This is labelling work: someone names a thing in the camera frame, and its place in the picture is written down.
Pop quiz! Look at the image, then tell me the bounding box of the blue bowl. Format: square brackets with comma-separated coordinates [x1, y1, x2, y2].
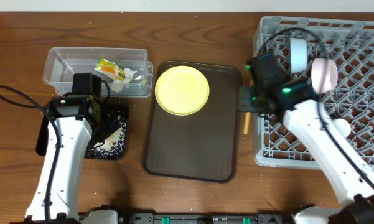
[290, 38, 308, 73]

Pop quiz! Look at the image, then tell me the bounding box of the white bowl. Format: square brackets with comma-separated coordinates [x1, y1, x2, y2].
[311, 58, 338, 94]

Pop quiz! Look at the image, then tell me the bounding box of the small white green cup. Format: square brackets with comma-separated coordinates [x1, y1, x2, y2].
[334, 118, 352, 138]

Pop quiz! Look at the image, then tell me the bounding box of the white tissue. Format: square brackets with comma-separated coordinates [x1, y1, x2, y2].
[111, 68, 137, 93]

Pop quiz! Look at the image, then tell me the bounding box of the green snack wrapper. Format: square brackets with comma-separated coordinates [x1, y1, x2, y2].
[95, 58, 124, 80]

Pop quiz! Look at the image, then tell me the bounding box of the rice grains pile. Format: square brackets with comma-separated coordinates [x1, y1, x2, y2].
[86, 116, 128, 160]

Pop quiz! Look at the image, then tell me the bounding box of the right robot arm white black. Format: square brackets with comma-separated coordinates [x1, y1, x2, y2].
[240, 80, 374, 223]

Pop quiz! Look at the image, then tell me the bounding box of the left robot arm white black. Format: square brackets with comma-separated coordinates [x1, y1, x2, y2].
[26, 95, 101, 223]

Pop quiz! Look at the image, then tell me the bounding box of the grey dishwasher rack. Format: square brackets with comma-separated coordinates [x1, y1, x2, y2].
[252, 16, 374, 170]

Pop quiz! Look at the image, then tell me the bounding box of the brown serving tray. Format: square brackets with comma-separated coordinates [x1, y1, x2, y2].
[143, 62, 242, 183]

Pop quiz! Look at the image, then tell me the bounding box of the yellow plate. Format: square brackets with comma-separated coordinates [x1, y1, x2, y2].
[155, 65, 210, 116]

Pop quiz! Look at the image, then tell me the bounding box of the clear plastic bin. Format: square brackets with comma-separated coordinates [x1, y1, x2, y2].
[43, 47, 153, 98]

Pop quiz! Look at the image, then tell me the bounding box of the black tray bin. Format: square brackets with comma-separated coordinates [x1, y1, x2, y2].
[37, 95, 129, 162]

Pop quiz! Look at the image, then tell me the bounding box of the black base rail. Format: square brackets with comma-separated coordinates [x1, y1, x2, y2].
[77, 203, 340, 224]

